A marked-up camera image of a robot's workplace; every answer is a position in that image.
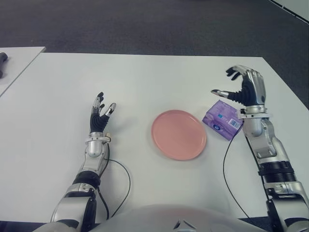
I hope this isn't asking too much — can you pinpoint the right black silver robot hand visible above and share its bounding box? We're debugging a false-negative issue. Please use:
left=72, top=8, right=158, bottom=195
left=211, top=64, right=267, bottom=107

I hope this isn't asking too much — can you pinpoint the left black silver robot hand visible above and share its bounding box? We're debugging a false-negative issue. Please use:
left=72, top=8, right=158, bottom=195
left=89, top=91, right=117, bottom=133

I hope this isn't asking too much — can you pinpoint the purple tissue paper pack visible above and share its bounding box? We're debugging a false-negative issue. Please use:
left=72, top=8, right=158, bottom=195
left=202, top=99, right=244, bottom=141

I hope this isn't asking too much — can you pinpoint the pink round plate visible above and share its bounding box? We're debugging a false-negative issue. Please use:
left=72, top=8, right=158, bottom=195
left=151, top=109, right=207, bottom=161

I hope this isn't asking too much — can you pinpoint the silver robot torso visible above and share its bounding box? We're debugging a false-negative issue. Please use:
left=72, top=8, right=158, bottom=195
left=89, top=204, right=241, bottom=232

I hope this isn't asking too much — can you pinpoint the black handheld device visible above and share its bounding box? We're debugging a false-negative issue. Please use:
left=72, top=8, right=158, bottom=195
left=0, top=52, right=8, bottom=78

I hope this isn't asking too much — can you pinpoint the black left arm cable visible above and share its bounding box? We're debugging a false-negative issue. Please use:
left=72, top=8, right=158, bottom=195
left=96, top=142, right=131, bottom=219

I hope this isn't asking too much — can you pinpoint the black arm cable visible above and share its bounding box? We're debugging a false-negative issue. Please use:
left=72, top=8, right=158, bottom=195
left=96, top=142, right=131, bottom=219
left=223, top=136, right=249, bottom=218

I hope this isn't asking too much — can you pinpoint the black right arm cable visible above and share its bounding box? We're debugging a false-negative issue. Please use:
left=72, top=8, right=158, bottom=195
left=223, top=136, right=249, bottom=218

